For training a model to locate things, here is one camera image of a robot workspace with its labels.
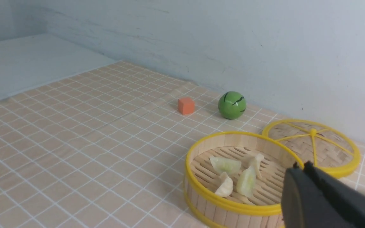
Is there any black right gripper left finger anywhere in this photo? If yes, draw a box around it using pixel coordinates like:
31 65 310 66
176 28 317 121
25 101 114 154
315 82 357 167
281 162 356 228

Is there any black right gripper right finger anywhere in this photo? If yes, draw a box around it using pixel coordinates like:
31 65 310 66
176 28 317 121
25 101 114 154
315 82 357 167
303 161 365 228

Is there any pale beige dumpling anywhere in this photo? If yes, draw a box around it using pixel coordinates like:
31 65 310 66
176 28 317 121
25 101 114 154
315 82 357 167
247 154 265 179

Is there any beige pleated dumpling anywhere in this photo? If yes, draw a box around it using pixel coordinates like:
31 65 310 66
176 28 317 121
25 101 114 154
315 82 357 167
215 172 234 198

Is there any green translucent dumpling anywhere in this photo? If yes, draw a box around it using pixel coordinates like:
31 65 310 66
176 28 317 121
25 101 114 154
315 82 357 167
209 156 242 175

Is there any woven bamboo steamer lid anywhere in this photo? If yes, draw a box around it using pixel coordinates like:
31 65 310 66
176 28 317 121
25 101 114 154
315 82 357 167
262 119 361 178

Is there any bamboo steamer tray yellow rim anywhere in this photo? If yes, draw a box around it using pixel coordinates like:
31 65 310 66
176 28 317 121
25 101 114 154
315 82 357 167
183 131 303 228

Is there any green watermelon ball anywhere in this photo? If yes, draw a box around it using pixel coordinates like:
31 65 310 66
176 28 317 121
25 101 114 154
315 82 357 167
218 91 247 120

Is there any orange cube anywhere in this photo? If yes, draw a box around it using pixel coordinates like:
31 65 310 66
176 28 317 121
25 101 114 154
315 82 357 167
178 97 195 115

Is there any checked beige tablecloth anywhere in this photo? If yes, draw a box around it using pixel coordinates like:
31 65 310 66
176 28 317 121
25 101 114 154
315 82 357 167
0 60 365 228

